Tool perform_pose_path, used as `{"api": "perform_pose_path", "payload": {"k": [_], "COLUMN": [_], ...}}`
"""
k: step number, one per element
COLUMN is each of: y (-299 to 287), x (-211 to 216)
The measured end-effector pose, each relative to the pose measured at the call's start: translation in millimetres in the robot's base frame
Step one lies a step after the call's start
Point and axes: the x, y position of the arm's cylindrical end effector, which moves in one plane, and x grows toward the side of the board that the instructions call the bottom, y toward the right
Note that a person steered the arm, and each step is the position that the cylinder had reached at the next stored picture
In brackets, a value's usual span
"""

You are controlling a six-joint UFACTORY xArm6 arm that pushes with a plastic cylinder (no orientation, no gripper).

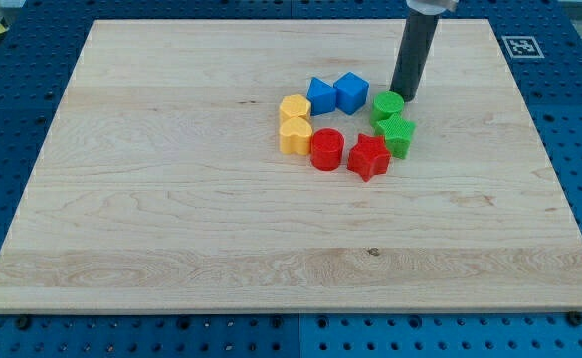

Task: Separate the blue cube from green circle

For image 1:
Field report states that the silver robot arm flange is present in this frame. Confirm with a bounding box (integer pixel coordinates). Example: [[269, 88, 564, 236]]
[[406, 0, 460, 16]]

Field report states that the blue cube block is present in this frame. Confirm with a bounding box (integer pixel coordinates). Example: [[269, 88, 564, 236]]
[[333, 72, 369, 115]]

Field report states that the yellow heart block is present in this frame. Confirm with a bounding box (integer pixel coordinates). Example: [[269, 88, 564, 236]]
[[279, 117, 313, 155]]

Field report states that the red cylinder block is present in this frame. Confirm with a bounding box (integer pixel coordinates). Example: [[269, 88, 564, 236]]
[[310, 128, 344, 171]]

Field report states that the yellow pentagon block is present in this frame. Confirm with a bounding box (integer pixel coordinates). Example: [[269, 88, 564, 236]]
[[279, 94, 311, 124]]

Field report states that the red star block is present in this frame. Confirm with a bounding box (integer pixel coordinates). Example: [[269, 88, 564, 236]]
[[347, 133, 391, 182]]

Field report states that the blue triangular block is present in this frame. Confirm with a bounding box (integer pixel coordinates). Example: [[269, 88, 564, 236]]
[[306, 77, 336, 116]]

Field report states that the green star block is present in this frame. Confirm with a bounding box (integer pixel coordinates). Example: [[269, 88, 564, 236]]
[[374, 114, 416, 159]]

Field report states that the green cylinder block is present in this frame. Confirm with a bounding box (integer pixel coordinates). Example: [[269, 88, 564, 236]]
[[370, 91, 405, 127]]

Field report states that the light wooden board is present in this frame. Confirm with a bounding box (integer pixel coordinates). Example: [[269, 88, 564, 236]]
[[0, 19, 582, 314]]

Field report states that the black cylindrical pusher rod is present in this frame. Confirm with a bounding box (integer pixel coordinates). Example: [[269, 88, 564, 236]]
[[390, 10, 440, 102]]

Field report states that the white fiducial marker tag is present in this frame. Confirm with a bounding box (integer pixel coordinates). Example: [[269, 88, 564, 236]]
[[501, 35, 544, 59]]

